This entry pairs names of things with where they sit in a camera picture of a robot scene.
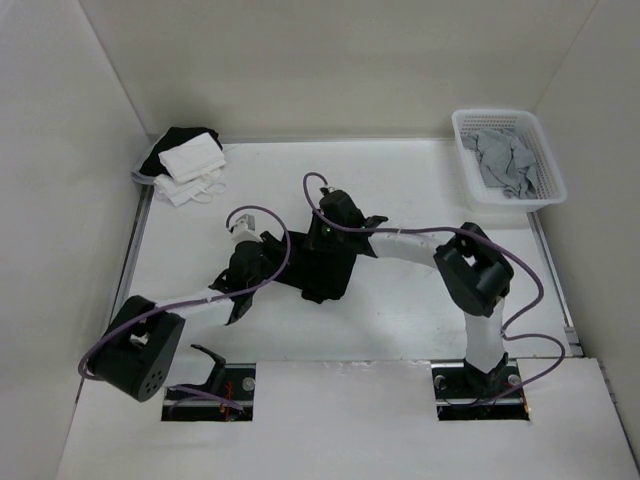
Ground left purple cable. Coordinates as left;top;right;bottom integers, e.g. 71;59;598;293
80;205;292;411

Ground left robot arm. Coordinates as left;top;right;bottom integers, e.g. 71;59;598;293
78;231;293;402

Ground grey tank top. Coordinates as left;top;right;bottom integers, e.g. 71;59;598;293
461;129;539;200

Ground folded white tank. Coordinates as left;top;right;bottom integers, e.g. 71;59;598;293
154;169;226;208
159;133;226;183

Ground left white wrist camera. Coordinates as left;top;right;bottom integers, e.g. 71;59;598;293
229;214;261;243

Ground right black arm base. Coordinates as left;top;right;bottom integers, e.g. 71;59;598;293
431;360;530;421

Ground black tank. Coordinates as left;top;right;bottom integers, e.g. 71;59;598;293
132;127;223;183
276;231;357;304

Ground lower folded white tank top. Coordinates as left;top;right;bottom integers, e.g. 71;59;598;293
154;169;226;208

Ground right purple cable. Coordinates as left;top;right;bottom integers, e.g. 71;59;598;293
301;172;567;409

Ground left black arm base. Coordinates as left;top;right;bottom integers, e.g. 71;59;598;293
161;344;256;423

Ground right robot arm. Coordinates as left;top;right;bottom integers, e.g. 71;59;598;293
310;187;514;396

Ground purple cable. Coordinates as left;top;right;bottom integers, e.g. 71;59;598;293
80;205;292;411
301;172;567;409

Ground white plastic basket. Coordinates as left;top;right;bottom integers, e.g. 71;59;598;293
451;109;567;213

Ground folded black tank top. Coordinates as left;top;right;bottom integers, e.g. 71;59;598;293
132;127;223;183

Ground upper folded white tank top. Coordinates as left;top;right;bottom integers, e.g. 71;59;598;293
159;133;226;183

